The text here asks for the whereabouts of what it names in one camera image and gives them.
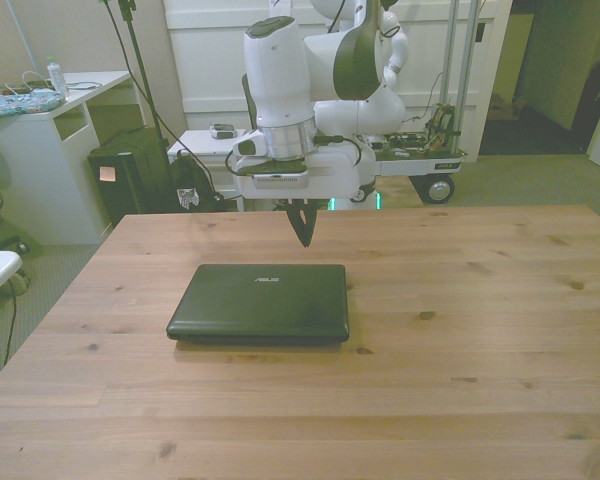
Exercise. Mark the aluminium frame pole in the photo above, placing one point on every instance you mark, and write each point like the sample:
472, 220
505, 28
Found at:
465, 65

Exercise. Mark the black cart wheel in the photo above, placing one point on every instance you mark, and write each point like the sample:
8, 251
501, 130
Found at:
437, 189

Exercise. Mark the white desk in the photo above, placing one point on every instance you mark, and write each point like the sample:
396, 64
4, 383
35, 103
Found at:
55, 150

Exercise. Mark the small grey device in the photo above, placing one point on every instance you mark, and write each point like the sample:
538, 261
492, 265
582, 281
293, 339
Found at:
222, 131

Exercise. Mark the black Asus laptop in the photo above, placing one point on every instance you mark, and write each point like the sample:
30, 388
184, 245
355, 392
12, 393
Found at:
265, 302

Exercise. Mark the small white side table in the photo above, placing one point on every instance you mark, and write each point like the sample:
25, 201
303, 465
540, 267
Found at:
205, 147

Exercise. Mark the patterned teal cloth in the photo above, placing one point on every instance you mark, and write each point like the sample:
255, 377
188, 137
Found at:
20, 102

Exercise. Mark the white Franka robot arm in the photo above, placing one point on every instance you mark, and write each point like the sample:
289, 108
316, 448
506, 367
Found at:
300, 75

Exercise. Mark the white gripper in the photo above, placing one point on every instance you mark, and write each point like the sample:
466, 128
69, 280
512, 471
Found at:
330, 175

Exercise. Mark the black computer tower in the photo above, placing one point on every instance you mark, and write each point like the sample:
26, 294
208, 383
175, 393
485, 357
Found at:
120, 180

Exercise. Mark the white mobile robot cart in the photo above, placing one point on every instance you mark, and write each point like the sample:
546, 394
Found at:
415, 160

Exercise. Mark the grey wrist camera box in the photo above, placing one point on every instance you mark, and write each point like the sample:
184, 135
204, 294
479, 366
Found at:
280, 179

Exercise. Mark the clear plastic bottle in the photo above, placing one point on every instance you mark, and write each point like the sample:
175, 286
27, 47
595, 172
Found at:
57, 75

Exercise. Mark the black backpack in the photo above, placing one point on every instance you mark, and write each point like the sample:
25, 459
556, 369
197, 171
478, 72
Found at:
192, 182

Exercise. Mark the black tripod stand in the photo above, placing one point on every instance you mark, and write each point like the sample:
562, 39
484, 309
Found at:
140, 75

